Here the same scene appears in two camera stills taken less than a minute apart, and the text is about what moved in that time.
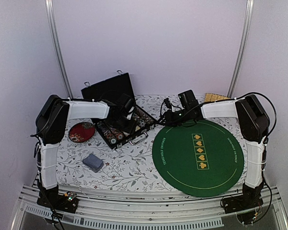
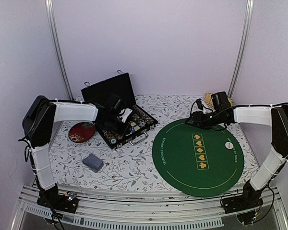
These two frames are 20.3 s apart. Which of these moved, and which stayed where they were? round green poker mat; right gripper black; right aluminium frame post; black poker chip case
Moved: right gripper black
Stayed: round green poker mat; black poker chip case; right aluminium frame post
